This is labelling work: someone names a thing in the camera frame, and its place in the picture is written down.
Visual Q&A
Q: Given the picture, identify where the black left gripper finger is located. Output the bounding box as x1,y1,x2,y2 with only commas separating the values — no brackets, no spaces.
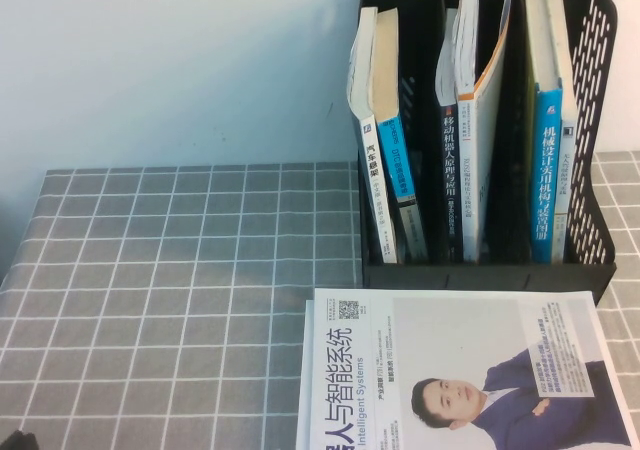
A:
0,428,40,450

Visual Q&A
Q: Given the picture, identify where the white self-driving textbook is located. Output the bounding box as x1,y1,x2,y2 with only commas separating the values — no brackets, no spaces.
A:
544,0,580,265

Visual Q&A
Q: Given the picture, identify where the white spine paperback book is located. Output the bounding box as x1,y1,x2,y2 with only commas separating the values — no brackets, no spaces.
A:
346,6,400,265

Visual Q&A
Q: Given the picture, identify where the black mesh book stand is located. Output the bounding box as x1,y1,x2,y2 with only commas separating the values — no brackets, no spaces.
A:
357,0,619,305

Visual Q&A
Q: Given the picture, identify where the blue and grey spine book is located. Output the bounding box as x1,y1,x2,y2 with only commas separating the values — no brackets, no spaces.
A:
371,7,430,264

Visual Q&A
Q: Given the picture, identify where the dark navy spine book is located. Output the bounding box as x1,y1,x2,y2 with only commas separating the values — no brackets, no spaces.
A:
433,7,466,264

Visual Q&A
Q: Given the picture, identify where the white book with orange stripe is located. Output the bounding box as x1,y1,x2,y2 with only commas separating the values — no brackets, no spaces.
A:
453,0,515,265

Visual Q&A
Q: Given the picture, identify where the blue spine hardcover book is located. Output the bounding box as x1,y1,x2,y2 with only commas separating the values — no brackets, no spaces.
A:
522,0,565,265

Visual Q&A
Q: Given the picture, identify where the grey checked tablecloth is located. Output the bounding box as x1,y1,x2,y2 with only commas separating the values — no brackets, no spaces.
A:
0,150,640,450

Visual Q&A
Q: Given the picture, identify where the white magazine with man portrait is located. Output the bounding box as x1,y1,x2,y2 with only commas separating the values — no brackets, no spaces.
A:
294,288,635,450

